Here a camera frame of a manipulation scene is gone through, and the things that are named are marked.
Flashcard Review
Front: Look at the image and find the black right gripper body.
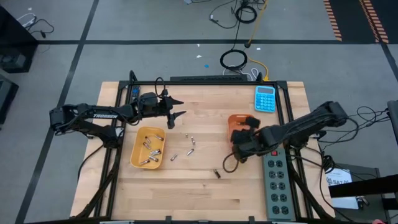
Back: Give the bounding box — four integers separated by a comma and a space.
232, 127, 274, 162

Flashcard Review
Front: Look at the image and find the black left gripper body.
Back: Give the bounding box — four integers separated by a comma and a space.
136, 92, 171, 118

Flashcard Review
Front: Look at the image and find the orange plastic bin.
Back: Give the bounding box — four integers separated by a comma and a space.
227, 113, 256, 143

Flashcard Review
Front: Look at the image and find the yellow plastic bin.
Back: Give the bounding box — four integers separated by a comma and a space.
129, 126, 167, 170

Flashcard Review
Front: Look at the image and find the black remote control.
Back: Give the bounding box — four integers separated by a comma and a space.
131, 83, 141, 103

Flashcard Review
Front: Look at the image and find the blue calculator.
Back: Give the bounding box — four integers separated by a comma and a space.
254, 85, 277, 113

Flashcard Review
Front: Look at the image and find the grey-green power strip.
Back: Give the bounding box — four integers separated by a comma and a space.
262, 147, 296, 222

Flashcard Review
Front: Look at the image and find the white paper label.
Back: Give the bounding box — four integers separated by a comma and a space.
325, 168, 353, 187

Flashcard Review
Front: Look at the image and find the black cart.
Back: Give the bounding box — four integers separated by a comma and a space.
325, 163, 398, 224

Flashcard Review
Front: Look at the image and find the black box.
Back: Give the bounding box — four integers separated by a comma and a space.
0, 74, 19, 125

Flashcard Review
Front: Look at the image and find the black cabinet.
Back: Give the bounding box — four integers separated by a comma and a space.
0, 5, 39, 74

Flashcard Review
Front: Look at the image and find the black left camera cable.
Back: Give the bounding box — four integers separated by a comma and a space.
154, 77, 169, 98

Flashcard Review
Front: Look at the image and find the black camera cable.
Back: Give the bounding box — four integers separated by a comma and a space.
154, 77, 169, 98
222, 151, 242, 174

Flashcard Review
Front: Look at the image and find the black right camera cable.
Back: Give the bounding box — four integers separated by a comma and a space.
222, 151, 242, 174

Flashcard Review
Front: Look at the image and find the black aluminium table frame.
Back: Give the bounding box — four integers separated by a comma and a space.
73, 80, 338, 224

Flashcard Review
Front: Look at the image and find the white floor cable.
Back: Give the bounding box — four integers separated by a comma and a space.
222, 67, 259, 81

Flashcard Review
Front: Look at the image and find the black floor cable coil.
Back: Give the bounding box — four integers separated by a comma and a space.
234, 4, 259, 24
219, 49, 249, 71

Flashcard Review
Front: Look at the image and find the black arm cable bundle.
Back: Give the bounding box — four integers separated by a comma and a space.
317, 105, 392, 175

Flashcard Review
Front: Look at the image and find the yellow floor cable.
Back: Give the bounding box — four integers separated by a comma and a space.
247, 0, 270, 82

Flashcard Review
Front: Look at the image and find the black cable with plug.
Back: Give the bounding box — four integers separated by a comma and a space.
24, 18, 55, 39

